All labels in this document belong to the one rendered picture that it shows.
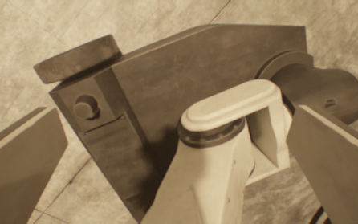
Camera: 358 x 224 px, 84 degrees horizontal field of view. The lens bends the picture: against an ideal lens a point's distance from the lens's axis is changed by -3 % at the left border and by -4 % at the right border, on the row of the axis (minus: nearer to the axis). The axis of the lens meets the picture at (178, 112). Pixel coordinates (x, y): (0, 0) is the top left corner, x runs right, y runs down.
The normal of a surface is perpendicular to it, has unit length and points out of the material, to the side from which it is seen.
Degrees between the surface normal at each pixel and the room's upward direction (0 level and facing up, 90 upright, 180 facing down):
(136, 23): 0
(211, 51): 0
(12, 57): 0
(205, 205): 90
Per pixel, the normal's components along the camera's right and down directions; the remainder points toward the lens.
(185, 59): 0.18, 0.39
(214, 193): -0.33, -0.84
